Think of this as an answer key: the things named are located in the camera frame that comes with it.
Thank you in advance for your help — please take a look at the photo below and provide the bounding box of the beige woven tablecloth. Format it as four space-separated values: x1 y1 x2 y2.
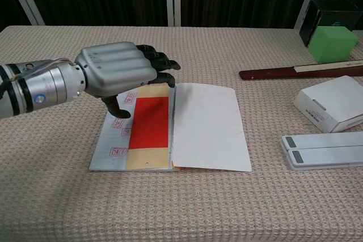
0 25 363 242

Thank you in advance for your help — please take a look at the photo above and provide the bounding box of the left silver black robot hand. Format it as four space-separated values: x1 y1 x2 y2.
74 41 182 119

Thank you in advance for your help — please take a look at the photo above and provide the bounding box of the white notebook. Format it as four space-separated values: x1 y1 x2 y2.
89 82 253 173

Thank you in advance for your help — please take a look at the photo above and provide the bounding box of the red and gold bookmark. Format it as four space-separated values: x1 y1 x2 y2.
124 84 174 171

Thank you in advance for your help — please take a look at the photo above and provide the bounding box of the dark red long box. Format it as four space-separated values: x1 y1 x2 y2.
238 59 363 80

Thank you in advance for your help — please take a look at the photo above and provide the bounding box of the small white cardboard box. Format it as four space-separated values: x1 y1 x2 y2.
293 75 363 133

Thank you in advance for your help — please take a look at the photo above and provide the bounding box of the green foam cube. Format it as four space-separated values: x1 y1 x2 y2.
308 26 359 63

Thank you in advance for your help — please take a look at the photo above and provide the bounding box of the flat white bar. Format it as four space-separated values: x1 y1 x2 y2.
281 131 363 152
286 147 363 171

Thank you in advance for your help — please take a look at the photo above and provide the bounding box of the dark green box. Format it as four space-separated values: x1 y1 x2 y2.
299 0 363 48

